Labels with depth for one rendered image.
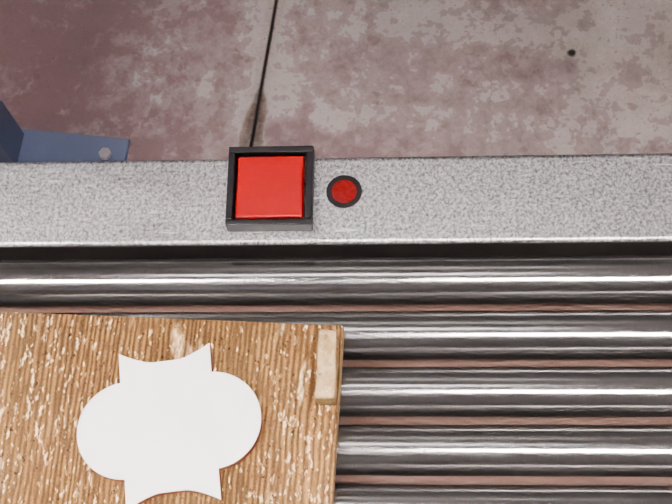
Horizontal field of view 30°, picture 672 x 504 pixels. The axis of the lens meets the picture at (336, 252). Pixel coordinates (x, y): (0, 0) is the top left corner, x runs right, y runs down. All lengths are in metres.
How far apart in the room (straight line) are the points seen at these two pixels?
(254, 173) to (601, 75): 1.20
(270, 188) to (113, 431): 0.25
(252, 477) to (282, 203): 0.24
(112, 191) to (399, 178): 0.26
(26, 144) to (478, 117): 0.78
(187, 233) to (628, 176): 0.39
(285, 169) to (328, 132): 1.05
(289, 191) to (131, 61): 1.21
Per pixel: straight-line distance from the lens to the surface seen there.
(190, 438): 1.03
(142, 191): 1.15
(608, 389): 1.06
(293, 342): 1.05
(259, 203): 1.11
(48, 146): 2.24
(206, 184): 1.14
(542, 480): 1.09
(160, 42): 2.30
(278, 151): 1.12
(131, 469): 1.04
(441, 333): 1.07
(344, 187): 1.12
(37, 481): 1.07
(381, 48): 2.24
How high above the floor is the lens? 1.94
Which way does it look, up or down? 69 degrees down
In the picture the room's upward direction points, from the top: 11 degrees counter-clockwise
